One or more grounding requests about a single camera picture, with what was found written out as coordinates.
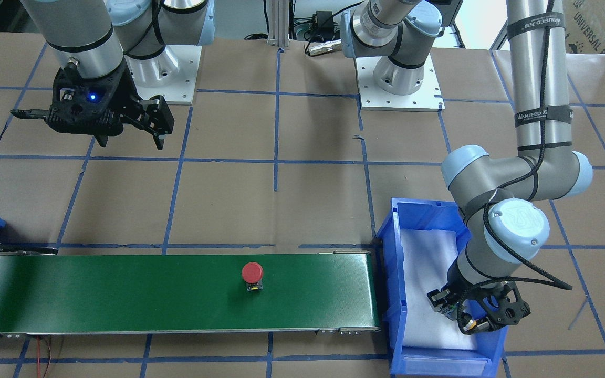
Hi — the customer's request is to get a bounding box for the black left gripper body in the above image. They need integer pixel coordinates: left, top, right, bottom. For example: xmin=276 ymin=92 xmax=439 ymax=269
xmin=442 ymin=281 xmax=531 ymax=335

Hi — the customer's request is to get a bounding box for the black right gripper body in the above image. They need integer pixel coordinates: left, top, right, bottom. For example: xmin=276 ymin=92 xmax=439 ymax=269
xmin=44 ymin=58 xmax=143 ymax=147

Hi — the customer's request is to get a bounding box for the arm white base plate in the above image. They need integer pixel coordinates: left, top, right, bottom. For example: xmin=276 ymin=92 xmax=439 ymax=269
xmin=125 ymin=45 xmax=203 ymax=105
xmin=354 ymin=56 xmax=446 ymax=112

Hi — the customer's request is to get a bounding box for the red push button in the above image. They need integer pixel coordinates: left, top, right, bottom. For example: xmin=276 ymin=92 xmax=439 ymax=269
xmin=242 ymin=261 xmax=264 ymax=292

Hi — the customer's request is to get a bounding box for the white foam bin liner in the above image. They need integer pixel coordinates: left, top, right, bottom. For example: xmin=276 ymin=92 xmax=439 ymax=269
xmin=400 ymin=229 xmax=477 ymax=350

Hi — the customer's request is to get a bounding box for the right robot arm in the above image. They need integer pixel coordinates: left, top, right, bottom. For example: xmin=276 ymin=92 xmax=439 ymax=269
xmin=11 ymin=1 xmax=215 ymax=149

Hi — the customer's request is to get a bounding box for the aluminium frame post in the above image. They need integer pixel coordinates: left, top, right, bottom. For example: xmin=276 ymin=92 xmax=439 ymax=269
xmin=264 ymin=1 xmax=293 ymax=51

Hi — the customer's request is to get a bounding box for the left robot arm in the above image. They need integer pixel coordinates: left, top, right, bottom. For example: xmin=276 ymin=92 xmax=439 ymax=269
xmin=341 ymin=1 xmax=593 ymax=335

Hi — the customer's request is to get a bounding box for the green conveyor belt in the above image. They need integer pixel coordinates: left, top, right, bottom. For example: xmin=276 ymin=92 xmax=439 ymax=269
xmin=0 ymin=252 xmax=380 ymax=335

